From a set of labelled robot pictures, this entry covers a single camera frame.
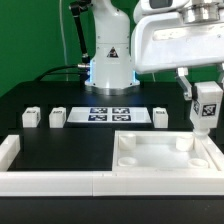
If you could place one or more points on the white square tabletop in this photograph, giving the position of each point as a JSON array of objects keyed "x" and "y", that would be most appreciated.
[{"x": 164, "y": 150}]

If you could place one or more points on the white marker base plate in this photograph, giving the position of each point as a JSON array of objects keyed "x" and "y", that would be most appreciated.
[{"x": 112, "y": 115}]

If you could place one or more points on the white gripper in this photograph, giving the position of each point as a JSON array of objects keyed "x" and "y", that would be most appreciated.
[{"x": 164, "y": 42}]

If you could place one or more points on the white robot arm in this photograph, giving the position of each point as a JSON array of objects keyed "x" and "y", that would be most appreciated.
[{"x": 111, "y": 69}]

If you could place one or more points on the white U-shaped fence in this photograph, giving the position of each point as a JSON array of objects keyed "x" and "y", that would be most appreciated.
[{"x": 109, "y": 183}]

